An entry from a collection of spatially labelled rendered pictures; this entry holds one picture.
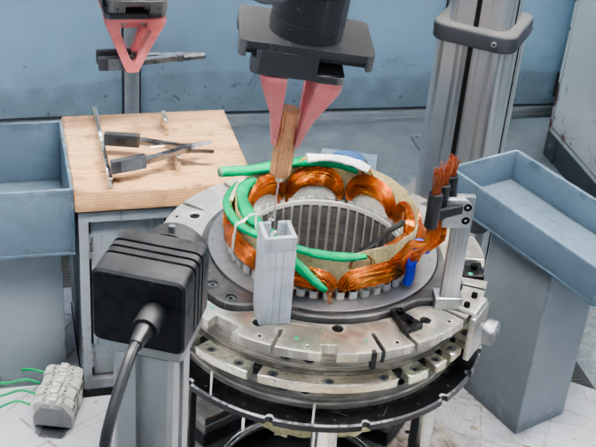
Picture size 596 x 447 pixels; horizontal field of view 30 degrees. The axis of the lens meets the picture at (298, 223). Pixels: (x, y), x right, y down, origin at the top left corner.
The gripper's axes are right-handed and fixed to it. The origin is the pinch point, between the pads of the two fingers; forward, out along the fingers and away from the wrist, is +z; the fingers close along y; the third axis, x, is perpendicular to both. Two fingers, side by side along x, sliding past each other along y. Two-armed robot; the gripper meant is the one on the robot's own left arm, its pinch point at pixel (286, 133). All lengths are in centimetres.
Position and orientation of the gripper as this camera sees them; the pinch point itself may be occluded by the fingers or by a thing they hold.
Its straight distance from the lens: 89.6
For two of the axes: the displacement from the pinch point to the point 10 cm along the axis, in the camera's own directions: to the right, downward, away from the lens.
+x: -0.5, -5.6, 8.2
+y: 9.8, 1.1, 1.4
